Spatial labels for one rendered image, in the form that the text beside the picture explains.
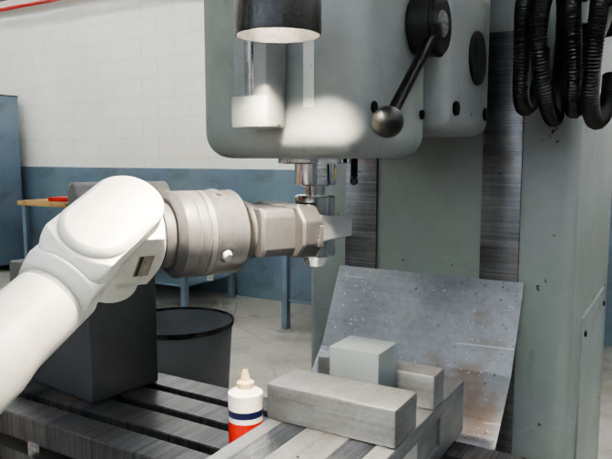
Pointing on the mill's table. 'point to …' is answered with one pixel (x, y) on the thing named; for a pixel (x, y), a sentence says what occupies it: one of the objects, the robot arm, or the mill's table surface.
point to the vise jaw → (343, 406)
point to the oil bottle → (244, 407)
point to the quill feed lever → (431, 31)
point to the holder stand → (106, 348)
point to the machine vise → (267, 449)
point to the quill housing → (321, 86)
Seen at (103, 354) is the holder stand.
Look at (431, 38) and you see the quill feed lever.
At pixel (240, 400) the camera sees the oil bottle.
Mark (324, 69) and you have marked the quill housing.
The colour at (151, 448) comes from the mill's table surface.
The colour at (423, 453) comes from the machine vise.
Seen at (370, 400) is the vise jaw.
